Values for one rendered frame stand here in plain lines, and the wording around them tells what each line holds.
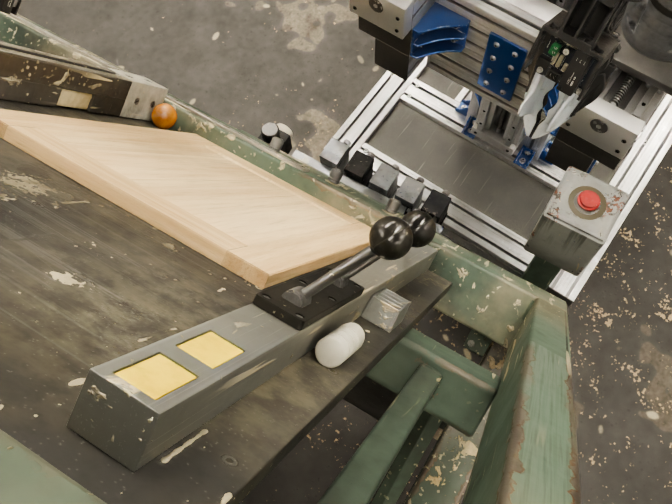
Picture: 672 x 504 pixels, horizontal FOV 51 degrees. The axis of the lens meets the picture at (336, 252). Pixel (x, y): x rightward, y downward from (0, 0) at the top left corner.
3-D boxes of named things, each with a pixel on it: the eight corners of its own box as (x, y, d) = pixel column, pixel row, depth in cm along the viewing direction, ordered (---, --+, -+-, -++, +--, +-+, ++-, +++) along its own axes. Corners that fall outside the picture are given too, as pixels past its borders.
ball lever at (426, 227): (342, 299, 77) (446, 233, 73) (331, 305, 74) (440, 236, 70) (323, 269, 77) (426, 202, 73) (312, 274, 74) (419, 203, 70)
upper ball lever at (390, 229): (304, 320, 66) (425, 243, 62) (290, 328, 62) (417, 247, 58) (283, 285, 66) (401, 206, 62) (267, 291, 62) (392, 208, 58)
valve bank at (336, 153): (466, 232, 166) (482, 185, 144) (437, 281, 162) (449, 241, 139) (286, 139, 177) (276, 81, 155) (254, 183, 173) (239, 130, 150)
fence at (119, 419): (428, 269, 130) (438, 250, 129) (133, 473, 40) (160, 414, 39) (404, 256, 131) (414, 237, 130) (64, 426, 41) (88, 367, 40)
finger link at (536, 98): (493, 138, 84) (527, 70, 78) (512, 120, 88) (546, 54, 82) (516, 151, 83) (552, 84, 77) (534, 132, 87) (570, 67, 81)
